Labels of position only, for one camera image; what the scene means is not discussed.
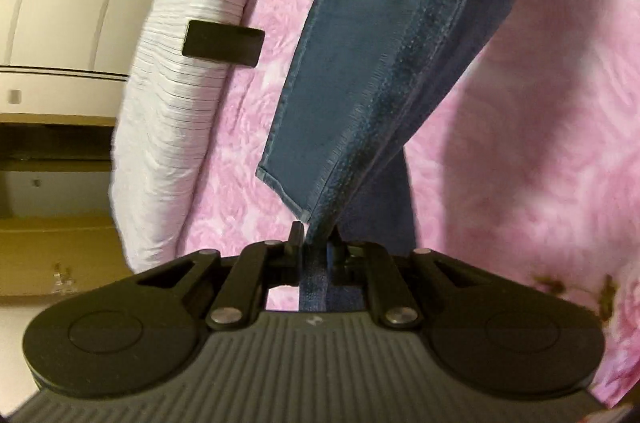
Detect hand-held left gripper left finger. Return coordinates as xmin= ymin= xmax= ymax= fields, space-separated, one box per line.
xmin=137 ymin=222 xmax=306 ymax=331

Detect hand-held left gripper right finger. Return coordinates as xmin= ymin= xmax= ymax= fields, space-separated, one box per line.
xmin=327 ymin=225 xmax=488 ymax=330

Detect blue denim jeans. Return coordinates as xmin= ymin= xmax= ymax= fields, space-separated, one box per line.
xmin=255 ymin=0 xmax=538 ymax=311

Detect white striped quilt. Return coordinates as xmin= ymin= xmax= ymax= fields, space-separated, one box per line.
xmin=109 ymin=0 xmax=291 ymax=271

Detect pink floral blanket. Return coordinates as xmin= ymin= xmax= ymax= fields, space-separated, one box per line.
xmin=182 ymin=0 xmax=640 ymax=409

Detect black phone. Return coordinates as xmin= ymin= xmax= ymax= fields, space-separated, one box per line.
xmin=181 ymin=20 xmax=266 ymax=68

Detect wooden door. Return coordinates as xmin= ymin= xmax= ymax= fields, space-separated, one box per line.
xmin=0 ymin=213 xmax=126 ymax=300

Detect metal door handle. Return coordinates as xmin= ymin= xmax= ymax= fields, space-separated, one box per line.
xmin=51 ymin=262 xmax=75 ymax=290

